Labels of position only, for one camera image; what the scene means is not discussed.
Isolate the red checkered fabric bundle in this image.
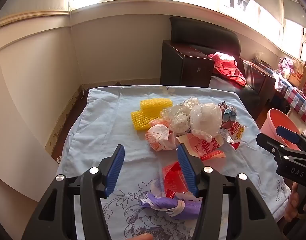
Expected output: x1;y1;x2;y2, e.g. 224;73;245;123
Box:
279;57;296;80

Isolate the white foam fruit net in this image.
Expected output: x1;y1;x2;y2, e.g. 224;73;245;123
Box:
161;104;193;133

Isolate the purple crumpled wrapper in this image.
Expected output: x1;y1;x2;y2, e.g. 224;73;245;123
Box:
140;192;203;218

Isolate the black sofa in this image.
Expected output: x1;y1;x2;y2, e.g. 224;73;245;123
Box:
169;16;264;118

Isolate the crumpled colourful foil wrapper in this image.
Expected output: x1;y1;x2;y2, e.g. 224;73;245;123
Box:
216;101;238;129

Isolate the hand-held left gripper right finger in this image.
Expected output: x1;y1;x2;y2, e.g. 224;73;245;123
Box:
176;144;287;240

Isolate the red yellow snack packet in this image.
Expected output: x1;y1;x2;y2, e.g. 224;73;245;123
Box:
219;121;248;150

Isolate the light blue floral cloth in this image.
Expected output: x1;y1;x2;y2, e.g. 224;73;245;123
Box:
55;85;292;240

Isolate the red blue checkered cloth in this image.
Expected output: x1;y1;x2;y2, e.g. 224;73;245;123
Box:
274;75;306;124

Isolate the dark wooden cabinet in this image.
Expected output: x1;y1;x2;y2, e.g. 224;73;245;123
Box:
239;57;278;107
160;39;215;88

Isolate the red patterned cloth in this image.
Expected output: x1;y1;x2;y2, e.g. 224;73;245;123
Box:
208;52;247;88

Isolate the pink plastic basin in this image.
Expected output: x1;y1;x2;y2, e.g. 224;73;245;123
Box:
261;108;302;152

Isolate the white crumpled plastic bag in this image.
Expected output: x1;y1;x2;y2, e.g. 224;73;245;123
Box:
189;102;223;140

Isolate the person's left hand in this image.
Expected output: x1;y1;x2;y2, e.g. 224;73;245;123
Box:
125;233;154;240

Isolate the red white paper bag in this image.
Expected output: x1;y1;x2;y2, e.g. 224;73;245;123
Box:
176;132;224;158

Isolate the person's right hand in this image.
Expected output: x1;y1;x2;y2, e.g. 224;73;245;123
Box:
284;182;306;223

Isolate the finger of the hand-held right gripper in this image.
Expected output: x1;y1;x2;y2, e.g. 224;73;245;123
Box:
256;133;306;161
276;126;306;153

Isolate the red plastic packet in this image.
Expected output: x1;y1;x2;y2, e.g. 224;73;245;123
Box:
161;150;227;198

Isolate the brown paper bag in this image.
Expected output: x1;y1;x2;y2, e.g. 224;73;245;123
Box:
288;61;306;89

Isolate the clear bubble wrap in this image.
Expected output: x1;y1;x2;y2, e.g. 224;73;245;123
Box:
179;97;201;109

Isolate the yellow foam fruit net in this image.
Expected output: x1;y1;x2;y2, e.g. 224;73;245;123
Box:
131;109;164;132
140;99;173;112

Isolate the white crumpled wrapper red print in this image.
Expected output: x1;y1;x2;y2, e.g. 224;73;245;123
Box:
145;124;179;152

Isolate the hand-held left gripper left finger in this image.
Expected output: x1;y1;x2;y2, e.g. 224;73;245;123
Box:
22;144;125;240

